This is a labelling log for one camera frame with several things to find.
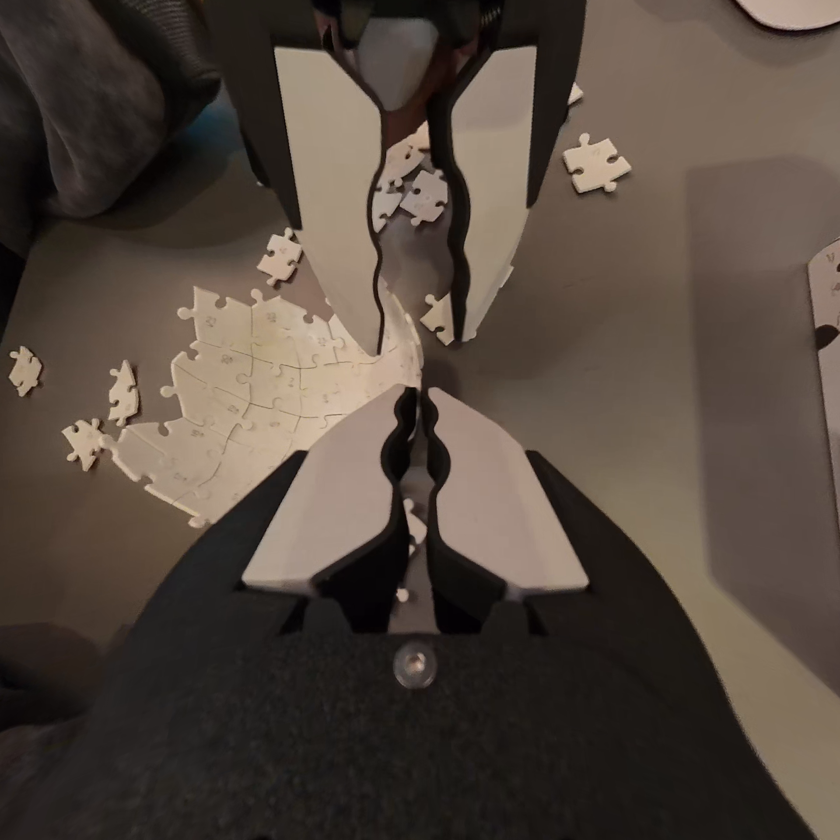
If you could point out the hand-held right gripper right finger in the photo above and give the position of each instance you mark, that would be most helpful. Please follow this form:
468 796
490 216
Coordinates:
508 512

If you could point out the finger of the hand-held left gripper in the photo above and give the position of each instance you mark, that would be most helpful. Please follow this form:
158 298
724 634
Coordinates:
328 164
499 164

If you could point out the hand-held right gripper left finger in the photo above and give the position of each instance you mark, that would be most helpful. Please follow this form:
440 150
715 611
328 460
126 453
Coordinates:
328 512

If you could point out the partly built white puzzle ball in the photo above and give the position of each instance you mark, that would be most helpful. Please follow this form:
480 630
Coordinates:
262 394

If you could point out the person's left forearm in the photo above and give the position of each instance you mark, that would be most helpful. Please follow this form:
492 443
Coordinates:
79 98

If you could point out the white puzzle piece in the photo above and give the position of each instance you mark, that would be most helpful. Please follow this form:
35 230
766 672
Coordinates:
84 445
415 528
123 394
26 371
575 93
281 257
597 164
438 321

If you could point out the colourful puzzle ball box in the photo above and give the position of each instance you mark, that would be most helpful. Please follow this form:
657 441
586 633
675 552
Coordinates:
827 328

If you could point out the white stand with base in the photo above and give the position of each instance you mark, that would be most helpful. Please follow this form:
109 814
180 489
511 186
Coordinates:
794 12

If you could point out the person's grey hoodie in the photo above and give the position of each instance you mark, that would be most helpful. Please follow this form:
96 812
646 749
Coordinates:
39 722

